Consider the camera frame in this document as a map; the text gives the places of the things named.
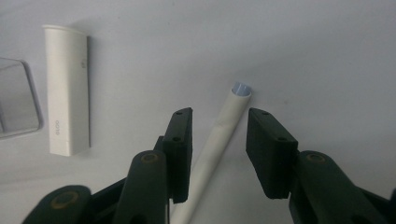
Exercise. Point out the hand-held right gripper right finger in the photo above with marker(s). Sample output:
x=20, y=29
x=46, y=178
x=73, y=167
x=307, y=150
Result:
x=271, y=152

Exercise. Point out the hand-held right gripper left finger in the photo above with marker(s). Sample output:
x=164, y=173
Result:
x=177, y=155

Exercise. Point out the white pen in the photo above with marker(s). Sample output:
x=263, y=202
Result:
x=218, y=137

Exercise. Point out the clear plastic organizer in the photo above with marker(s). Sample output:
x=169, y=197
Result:
x=18, y=99

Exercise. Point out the white rectangular case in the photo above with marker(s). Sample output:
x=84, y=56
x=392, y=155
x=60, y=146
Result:
x=67, y=90

